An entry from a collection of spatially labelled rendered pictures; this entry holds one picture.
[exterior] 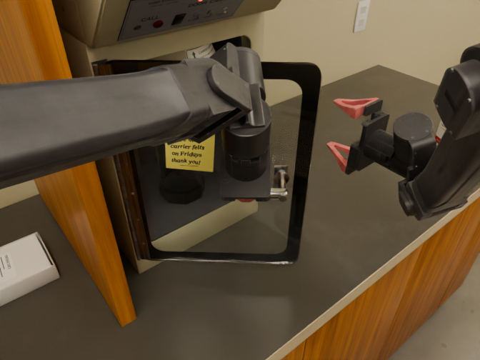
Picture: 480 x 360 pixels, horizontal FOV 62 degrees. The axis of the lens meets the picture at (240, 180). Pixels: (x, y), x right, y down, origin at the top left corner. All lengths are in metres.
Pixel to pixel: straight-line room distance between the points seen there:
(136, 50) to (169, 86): 0.29
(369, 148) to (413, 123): 0.11
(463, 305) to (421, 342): 0.32
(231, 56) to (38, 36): 0.20
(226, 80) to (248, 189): 0.17
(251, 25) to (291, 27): 0.72
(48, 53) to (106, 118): 0.21
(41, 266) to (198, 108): 0.61
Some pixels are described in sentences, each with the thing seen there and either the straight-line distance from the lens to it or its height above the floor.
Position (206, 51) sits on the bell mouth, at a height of 1.35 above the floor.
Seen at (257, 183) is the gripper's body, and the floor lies 1.27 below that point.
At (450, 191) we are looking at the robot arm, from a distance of 0.56.
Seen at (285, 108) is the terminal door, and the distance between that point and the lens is 0.58.
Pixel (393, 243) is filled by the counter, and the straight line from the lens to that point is 0.96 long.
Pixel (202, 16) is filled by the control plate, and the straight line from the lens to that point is 0.62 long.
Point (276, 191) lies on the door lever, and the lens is 0.61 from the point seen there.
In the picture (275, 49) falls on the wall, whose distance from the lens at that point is 1.43.
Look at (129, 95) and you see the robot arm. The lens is 0.32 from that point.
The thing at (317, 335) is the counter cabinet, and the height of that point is 0.79.
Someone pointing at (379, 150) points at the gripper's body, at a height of 1.21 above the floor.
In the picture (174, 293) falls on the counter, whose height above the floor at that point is 0.94.
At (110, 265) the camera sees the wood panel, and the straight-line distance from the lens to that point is 0.67.
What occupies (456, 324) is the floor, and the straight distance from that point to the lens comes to 2.12.
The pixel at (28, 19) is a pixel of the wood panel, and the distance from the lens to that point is 0.48.
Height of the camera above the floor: 1.59
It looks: 37 degrees down
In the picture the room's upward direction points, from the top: straight up
